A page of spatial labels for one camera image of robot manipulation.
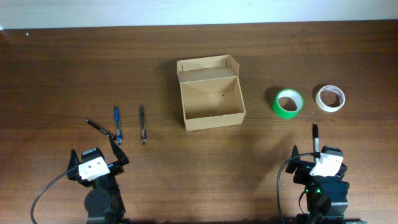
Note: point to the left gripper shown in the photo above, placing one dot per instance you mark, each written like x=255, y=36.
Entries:
x=115, y=167

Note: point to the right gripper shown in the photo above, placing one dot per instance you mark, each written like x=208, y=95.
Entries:
x=301, y=169

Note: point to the thin black pen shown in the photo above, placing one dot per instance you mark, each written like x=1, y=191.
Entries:
x=102, y=130

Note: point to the blue ballpoint pen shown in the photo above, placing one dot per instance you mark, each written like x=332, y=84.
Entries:
x=118, y=126

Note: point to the black marker pen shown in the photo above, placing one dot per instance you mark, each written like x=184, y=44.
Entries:
x=315, y=138

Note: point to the green tape roll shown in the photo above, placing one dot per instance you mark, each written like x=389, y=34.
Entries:
x=291, y=94

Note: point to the grey ballpoint pen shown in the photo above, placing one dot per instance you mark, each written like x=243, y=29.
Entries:
x=143, y=126

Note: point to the beige masking tape roll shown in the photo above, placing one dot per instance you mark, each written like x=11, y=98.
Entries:
x=337, y=91

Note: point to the brown cardboard box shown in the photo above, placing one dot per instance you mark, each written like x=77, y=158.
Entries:
x=211, y=92

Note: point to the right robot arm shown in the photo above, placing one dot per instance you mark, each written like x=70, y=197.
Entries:
x=326, y=200

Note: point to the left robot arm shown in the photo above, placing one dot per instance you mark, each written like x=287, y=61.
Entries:
x=104, y=202

